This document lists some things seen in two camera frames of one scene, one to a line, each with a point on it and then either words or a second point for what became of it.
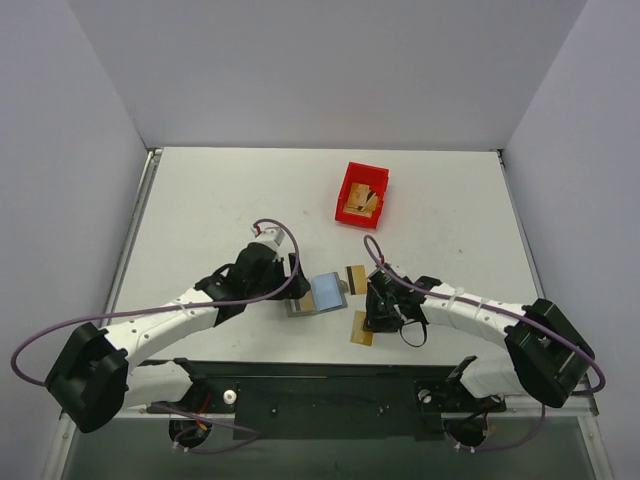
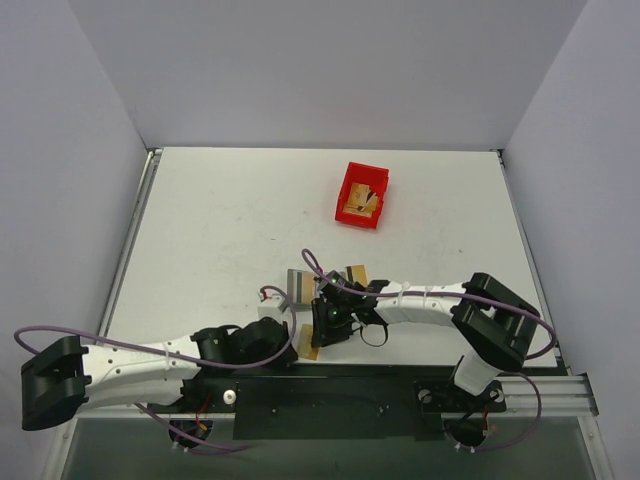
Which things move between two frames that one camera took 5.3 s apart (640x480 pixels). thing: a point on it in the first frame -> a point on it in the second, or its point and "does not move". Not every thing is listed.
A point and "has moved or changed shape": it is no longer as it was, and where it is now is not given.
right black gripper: x=375 y=298 -> x=326 y=326
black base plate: x=329 y=401 does not move
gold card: x=358 y=334 -> x=305 y=349
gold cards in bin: x=362 y=200 does not move
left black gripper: x=291 y=276 -> x=279 y=351
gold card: x=357 y=279 does not move
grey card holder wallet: x=328 y=294 has moved or changed shape
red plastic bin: x=361 y=195 does not move
